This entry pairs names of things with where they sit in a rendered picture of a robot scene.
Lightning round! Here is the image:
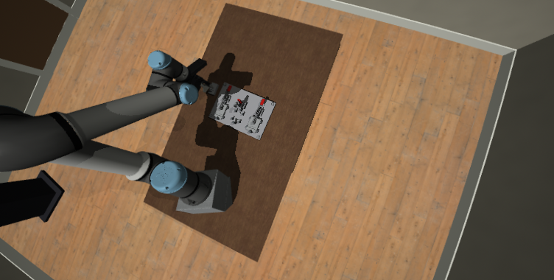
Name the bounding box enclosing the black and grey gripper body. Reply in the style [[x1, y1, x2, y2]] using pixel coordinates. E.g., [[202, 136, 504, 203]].
[[176, 69, 202, 91]]

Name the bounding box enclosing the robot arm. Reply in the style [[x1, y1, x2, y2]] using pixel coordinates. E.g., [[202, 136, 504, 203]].
[[0, 50, 212, 206]]

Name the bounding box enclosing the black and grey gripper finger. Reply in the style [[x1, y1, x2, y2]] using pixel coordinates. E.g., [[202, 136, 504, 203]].
[[200, 78, 213, 93]]

